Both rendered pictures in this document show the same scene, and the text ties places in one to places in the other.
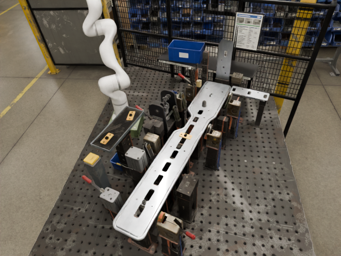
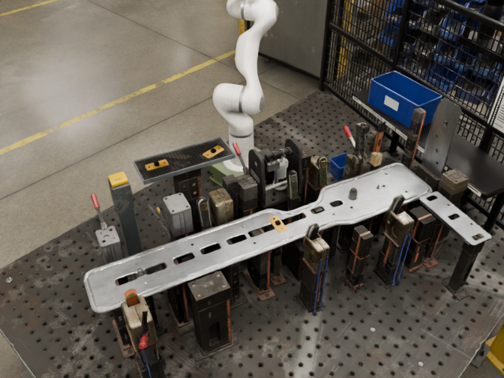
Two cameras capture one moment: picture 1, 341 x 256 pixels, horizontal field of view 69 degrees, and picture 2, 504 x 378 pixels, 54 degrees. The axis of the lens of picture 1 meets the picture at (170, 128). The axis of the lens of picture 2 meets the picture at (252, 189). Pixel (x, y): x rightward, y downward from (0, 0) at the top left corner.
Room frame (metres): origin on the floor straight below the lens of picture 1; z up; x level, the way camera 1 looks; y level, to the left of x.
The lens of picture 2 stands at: (-0.03, -0.74, 2.29)
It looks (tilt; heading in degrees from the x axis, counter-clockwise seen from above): 40 degrees down; 33
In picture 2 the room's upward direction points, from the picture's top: straight up
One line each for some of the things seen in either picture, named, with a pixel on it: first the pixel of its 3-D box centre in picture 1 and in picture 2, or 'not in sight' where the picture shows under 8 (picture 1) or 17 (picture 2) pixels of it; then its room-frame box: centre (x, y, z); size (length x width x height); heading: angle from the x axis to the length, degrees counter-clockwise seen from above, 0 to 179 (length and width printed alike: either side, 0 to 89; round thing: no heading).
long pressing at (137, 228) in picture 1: (185, 138); (274, 228); (1.10, -0.09, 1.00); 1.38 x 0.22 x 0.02; 150
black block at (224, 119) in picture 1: (222, 132); (358, 258); (1.28, -0.38, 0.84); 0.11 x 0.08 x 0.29; 60
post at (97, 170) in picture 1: (102, 183); (128, 224); (0.87, 0.44, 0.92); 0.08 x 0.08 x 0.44; 60
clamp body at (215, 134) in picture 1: (212, 150); (313, 273); (1.09, -0.28, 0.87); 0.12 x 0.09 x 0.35; 60
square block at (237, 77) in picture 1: (234, 93); (444, 208); (1.70, -0.58, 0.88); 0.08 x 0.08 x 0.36; 60
